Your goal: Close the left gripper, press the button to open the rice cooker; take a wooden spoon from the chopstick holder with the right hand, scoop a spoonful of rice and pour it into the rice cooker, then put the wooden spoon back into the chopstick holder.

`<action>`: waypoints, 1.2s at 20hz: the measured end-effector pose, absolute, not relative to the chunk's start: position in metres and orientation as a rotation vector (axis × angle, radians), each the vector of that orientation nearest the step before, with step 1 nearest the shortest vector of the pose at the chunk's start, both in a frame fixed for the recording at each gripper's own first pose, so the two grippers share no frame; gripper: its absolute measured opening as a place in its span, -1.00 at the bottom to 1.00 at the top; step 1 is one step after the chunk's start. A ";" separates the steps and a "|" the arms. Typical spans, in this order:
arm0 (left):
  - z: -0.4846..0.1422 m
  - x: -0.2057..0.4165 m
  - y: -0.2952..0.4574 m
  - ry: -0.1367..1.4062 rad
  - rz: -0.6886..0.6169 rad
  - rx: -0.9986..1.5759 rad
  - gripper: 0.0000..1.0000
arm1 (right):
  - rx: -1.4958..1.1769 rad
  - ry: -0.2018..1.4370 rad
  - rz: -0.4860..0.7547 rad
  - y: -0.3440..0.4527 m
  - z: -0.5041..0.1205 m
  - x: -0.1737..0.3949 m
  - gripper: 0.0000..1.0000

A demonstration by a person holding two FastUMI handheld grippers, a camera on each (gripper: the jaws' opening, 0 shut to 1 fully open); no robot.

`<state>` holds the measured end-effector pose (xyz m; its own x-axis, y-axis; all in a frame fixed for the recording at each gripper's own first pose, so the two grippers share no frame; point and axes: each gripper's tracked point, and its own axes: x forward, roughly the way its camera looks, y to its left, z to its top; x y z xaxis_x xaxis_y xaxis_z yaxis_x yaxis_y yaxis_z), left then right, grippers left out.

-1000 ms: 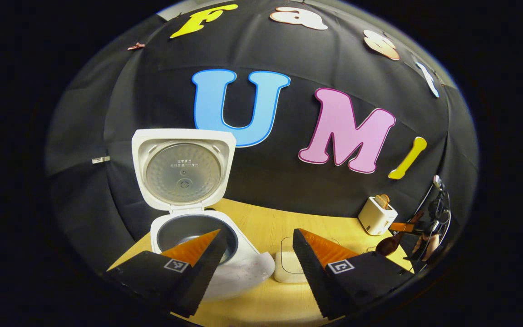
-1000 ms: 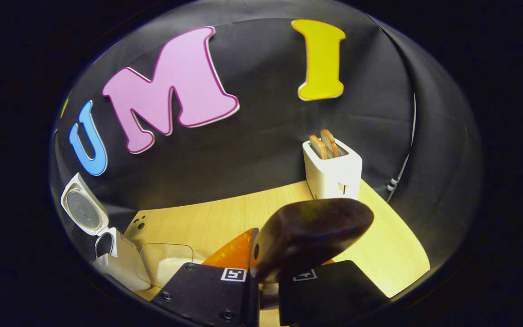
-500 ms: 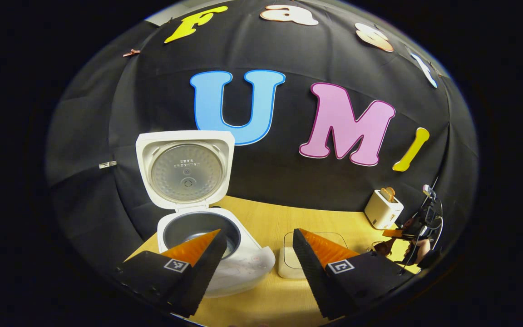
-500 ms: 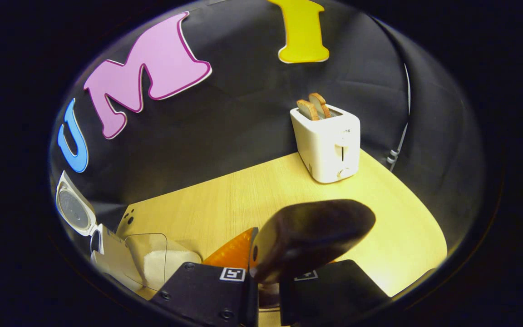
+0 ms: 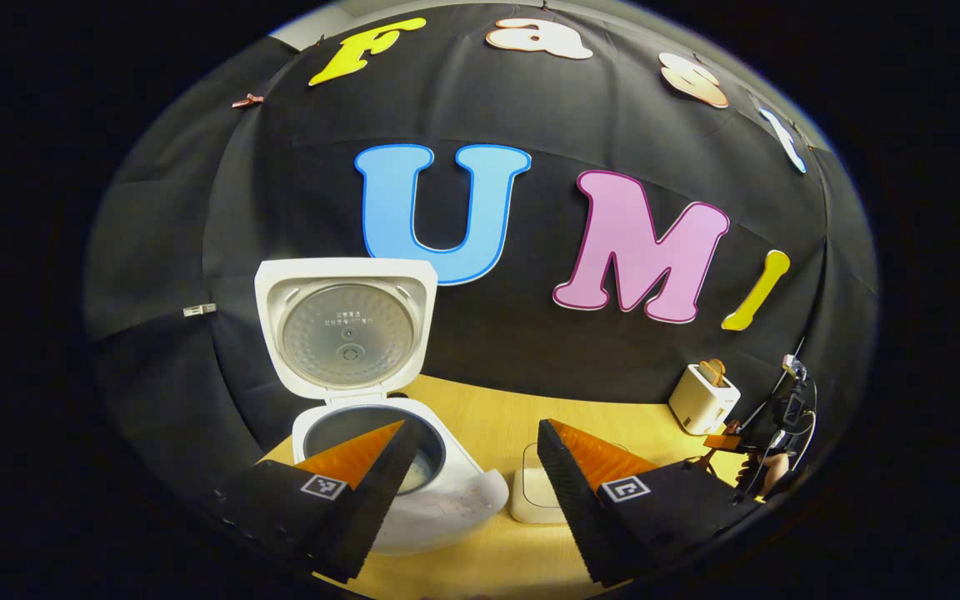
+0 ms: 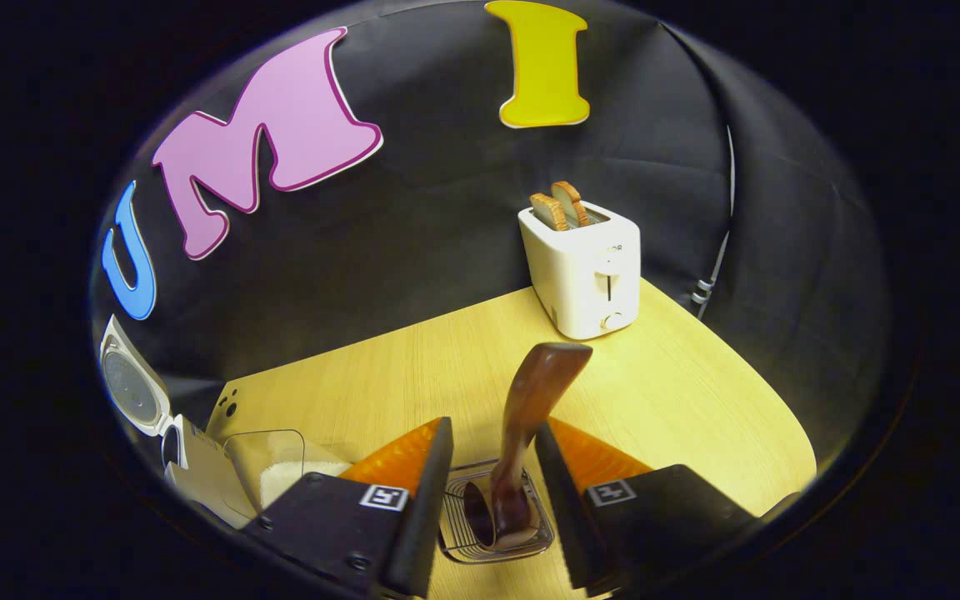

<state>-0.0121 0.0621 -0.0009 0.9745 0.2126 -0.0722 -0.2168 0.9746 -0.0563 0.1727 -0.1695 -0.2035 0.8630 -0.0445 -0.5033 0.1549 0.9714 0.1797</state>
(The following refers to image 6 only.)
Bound brown wooden spoon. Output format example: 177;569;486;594
463;342;593;541

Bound wire metal chopstick holder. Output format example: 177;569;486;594
437;460;556;565

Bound white rice cooker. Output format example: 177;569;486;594
98;314;260;530

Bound toasted bread slice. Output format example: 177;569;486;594
551;181;591;228
530;192;570;232

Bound clear plastic container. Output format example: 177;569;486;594
222;429;356;511

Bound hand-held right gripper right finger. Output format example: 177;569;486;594
534;417;756;597

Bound white toaster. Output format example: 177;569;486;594
517;200;642;340

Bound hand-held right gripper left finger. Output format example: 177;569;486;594
242;417;454;599

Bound grey power cable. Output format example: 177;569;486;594
691;125;736;320

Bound black backdrop cloth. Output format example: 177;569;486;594
88;0;889;468

